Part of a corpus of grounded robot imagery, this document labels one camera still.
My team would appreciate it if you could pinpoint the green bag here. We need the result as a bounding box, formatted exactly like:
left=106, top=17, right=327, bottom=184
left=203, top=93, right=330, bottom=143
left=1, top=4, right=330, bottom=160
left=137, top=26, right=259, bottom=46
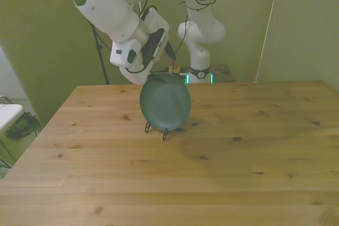
left=6, top=111, right=43, bottom=139

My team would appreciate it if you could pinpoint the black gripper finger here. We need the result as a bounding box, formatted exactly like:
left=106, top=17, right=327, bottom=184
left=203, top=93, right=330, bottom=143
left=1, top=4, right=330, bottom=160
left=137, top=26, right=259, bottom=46
left=164, top=40, right=177, bottom=60
left=148, top=73, right=167, bottom=84

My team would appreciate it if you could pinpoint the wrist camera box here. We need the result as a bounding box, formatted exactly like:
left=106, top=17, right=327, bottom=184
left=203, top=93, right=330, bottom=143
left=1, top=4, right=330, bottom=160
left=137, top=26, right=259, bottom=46
left=141, top=28, right=170, bottom=71

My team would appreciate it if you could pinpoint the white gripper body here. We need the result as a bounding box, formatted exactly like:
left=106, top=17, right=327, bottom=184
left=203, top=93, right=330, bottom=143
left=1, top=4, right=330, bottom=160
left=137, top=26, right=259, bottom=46
left=119, top=7, right=171, bottom=85

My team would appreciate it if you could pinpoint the black tripod stand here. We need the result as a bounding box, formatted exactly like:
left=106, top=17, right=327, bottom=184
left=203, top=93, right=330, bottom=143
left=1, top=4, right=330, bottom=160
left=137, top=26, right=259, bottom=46
left=75, top=0, right=110, bottom=85

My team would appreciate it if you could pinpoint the black wire plate stand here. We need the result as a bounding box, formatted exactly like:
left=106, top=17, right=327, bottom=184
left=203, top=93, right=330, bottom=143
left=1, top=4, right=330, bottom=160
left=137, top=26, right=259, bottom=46
left=144, top=121, right=170, bottom=141

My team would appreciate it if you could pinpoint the white folding table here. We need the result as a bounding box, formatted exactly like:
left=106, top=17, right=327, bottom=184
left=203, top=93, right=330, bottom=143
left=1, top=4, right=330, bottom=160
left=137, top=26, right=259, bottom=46
left=0, top=95, right=24, bottom=168

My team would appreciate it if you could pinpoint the thin white slanted rod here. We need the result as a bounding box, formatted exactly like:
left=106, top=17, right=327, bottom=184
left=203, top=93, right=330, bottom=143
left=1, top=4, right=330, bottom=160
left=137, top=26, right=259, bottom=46
left=253, top=0, right=281, bottom=83

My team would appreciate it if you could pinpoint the red emergency stop button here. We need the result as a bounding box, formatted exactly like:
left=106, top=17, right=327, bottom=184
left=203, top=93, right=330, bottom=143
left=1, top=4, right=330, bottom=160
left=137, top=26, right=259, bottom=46
left=169, top=60, right=181, bottom=75

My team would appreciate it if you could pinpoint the teal round plate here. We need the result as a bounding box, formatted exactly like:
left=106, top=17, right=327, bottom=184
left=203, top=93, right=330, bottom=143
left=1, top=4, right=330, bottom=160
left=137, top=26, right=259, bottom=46
left=139, top=72, right=192, bottom=132

